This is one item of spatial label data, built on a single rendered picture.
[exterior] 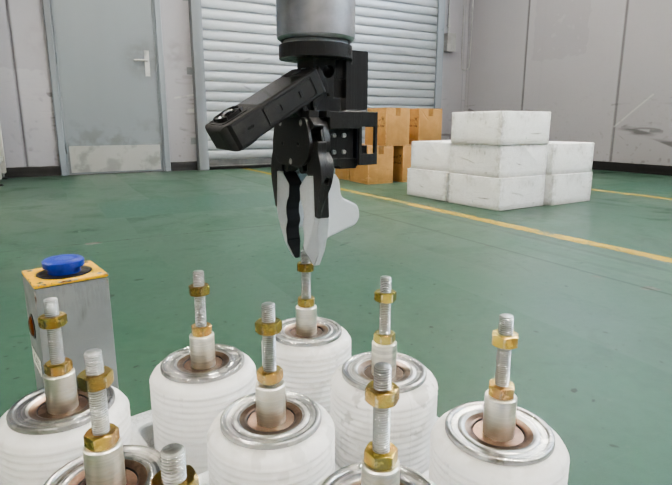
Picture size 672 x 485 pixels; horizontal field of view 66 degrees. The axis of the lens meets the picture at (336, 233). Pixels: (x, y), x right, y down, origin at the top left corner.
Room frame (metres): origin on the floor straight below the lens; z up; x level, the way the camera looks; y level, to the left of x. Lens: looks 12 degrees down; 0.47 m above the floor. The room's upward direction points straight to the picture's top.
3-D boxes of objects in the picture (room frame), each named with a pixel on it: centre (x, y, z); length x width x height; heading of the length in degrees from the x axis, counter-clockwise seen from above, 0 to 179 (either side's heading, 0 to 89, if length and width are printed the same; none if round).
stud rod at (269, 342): (0.35, 0.05, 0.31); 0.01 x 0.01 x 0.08
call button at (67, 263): (0.53, 0.29, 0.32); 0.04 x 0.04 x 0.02
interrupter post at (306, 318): (0.52, 0.03, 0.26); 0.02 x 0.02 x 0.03
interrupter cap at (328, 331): (0.52, 0.03, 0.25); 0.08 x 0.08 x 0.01
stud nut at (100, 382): (0.28, 0.14, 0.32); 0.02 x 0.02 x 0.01; 28
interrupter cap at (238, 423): (0.35, 0.05, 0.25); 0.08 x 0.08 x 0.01
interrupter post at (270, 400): (0.35, 0.05, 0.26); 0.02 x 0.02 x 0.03
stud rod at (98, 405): (0.28, 0.14, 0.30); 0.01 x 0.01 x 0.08
